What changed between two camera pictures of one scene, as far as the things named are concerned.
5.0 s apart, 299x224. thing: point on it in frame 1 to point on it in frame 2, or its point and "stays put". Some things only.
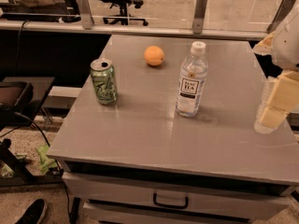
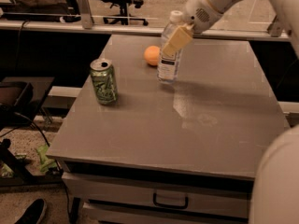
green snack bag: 46,162 stays put
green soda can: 105,81 stays put
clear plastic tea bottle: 192,77 to 168,66
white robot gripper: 288,49 to 198,13
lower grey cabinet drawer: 130,212 stays put
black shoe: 35,213 stays put
